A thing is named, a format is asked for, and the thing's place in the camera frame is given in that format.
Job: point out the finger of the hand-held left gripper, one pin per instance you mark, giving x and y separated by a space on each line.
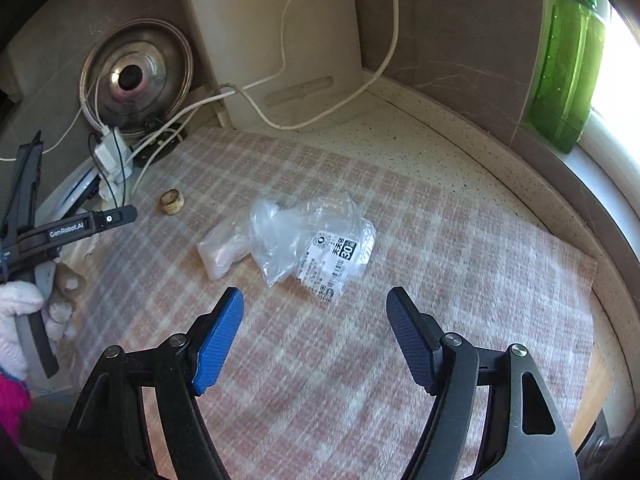
27 180
117 216

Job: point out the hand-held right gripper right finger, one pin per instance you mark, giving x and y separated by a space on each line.
407 335

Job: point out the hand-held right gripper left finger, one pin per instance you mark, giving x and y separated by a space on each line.
220 340

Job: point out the clear plastic bag with label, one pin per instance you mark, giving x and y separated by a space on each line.
300 240

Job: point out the person's left hand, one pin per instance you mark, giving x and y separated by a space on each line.
17 300

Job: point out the crumpled white plastic bag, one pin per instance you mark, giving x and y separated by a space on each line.
82 255

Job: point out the white power strip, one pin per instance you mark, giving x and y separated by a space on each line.
112 185

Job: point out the white charger plug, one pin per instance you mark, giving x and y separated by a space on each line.
107 152

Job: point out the checked pink table mat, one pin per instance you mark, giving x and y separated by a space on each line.
400 210

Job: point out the steel pot lid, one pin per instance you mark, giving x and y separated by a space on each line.
160 55

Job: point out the white cutting board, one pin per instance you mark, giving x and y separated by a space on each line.
240 20

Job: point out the green plastic bottle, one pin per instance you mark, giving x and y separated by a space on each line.
565 70

